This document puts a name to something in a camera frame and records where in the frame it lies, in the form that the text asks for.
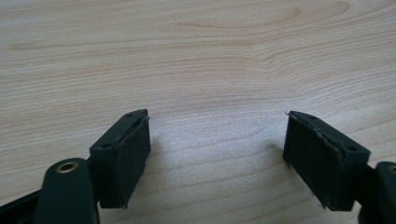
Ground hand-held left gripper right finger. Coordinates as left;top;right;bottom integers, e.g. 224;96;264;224
282;110;372;212

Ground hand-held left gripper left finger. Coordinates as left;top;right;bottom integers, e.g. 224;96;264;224
89;108;152;210

